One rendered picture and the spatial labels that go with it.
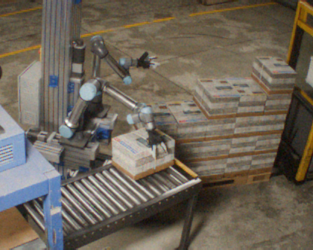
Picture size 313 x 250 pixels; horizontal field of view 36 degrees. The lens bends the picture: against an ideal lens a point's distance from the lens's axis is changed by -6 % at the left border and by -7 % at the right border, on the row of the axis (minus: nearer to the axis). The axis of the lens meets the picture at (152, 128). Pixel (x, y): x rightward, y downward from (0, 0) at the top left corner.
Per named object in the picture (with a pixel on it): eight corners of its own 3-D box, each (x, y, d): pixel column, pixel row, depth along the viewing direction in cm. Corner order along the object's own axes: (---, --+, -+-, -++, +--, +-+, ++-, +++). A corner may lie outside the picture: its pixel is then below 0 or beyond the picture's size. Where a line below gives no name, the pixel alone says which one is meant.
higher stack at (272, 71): (231, 163, 544) (253, 55, 476) (254, 160, 553) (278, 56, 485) (245, 184, 514) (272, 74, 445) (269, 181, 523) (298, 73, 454)
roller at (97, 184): (92, 178, 379) (92, 173, 376) (130, 213, 350) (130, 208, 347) (86, 181, 376) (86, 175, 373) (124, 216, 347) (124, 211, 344)
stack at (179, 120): (127, 175, 509) (133, 103, 465) (231, 163, 545) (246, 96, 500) (138, 199, 479) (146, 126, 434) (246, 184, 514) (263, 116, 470)
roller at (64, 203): (56, 192, 360) (55, 187, 357) (92, 231, 331) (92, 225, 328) (50, 194, 357) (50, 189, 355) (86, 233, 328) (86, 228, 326)
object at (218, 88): (196, 79, 469) (197, 78, 468) (223, 78, 478) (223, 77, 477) (212, 98, 440) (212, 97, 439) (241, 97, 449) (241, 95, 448)
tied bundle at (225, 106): (191, 100, 482) (195, 78, 470) (219, 97, 491) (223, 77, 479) (207, 120, 452) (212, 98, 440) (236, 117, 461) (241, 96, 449)
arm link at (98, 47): (100, 42, 413) (136, 80, 439) (99, 37, 422) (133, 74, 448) (89, 51, 415) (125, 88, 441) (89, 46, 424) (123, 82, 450)
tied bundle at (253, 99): (220, 97, 491) (223, 77, 479) (246, 97, 500) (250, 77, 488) (235, 118, 461) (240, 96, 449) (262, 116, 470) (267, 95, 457)
